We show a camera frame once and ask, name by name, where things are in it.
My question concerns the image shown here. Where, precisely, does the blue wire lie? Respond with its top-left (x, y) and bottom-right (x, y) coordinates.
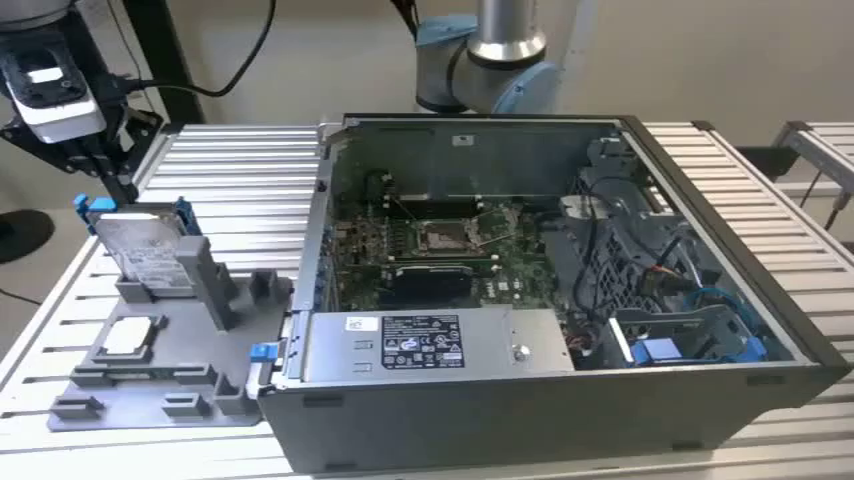
top-left (685, 283), bottom-right (764, 346)

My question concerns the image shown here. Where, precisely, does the blue carrier in bay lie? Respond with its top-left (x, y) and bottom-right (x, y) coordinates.
top-left (630, 337), bottom-right (687, 370)

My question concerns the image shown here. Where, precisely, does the grey parts rack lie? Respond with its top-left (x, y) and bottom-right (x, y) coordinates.
top-left (46, 234), bottom-right (296, 434)

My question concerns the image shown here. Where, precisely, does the slatted metal side table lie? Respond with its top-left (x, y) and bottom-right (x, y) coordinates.
top-left (773, 119), bottom-right (854, 201)

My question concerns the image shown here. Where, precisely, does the black wire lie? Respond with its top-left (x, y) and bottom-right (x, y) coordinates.
top-left (570, 175), bottom-right (646, 324)

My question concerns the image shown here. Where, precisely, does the black camera cable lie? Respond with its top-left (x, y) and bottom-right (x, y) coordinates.
top-left (106, 0), bottom-right (280, 99)

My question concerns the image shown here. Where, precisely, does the black block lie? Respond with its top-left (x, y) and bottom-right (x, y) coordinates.
top-left (737, 144), bottom-right (801, 182)

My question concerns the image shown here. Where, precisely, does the hard disk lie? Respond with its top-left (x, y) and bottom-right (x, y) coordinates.
top-left (71, 194), bottom-right (202, 291)

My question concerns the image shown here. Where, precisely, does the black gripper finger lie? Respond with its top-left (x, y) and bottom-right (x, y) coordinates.
top-left (0, 117), bottom-right (93, 176)
top-left (99, 107), bottom-right (166, 204)

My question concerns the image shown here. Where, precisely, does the silver power supply unit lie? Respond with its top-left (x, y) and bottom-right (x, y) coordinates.
top-left (300, 307), bottom-right (577, 384)

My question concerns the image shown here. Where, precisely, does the CPU socket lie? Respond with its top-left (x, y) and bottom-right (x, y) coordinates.
top-left (413, 219), bottom-right (473, 254)

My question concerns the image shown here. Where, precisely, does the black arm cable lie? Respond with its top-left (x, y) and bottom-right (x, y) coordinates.
top-left (389, 0), bottom-right (429, 34)

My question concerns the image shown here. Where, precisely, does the grey metal disk bay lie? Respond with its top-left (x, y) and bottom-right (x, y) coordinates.
top-left (553, 164), bottom-right (796, 371)

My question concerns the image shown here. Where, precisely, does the black upright frame post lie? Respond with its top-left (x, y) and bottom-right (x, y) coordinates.
top-left (125, 0), bottom-right (209, 125)

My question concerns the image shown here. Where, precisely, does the thin metal locking lever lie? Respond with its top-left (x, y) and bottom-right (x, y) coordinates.
top-left (392, 196), bottom-right (424, 225)

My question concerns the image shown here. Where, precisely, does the black round stand base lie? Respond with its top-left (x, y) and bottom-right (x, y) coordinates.
top-left (0, 209), bottom-right (57, 265)

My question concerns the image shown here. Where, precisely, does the silver CPU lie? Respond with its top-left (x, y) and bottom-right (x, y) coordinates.
top-left (105, 316), bottom-right (161, 355)

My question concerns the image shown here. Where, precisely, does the open grey PC case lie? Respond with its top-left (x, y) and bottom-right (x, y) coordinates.
top-left (257, 112), bottom-right (854, 474)

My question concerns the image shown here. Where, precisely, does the green motherboard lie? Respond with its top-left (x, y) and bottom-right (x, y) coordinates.
top-left (330, 199), bottom-right (569, 309)

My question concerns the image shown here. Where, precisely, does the black graphics card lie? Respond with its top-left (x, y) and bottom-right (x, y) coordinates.
top-left (390, 264), bottom-right (477, 307)

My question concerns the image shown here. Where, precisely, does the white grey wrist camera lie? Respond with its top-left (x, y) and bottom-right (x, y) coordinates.
top-left (0, 37), bottom-right (109, 145)

